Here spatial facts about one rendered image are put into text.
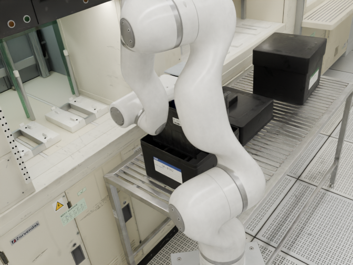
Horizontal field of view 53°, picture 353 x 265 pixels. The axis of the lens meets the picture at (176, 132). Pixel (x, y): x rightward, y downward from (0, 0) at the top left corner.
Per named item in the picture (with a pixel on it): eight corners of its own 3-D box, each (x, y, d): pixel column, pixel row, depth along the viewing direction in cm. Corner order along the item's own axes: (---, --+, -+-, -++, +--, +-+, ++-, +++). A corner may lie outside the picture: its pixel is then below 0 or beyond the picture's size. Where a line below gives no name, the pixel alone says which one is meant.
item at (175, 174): (144, 174, 145) (138, 140, 135) (187, 141, 161) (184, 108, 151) (198, 203, 129) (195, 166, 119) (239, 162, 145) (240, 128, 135)
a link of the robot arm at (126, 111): (162, 98, 107) (141, 80, 110) (130, 117, 99) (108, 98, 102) (157, 116, 113) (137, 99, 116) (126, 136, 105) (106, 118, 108)
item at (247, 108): (241, 148, 153) (242, 122, 146) (188, 127, 170) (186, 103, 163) (274, 116, 171) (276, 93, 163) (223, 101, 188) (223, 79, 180)
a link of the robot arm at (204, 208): (256, 249, 88) (259, 176, 75) (195, 289, 81) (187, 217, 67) (225, 219, 97) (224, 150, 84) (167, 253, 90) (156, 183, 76)
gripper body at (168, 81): (143, 101, 118) (166, 88, 124) (166, 109, 112) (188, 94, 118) (139, 81, 114) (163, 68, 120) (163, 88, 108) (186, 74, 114)
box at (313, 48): (303, 106, 177) (309, 58, 162) (250, 94, 191) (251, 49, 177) (321, 82, 195) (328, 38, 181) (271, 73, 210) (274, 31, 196)
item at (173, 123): (151, 147, 139) (139, 73, 122) (184, 124, 152) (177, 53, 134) (200, 170, 125) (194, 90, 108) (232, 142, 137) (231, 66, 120)
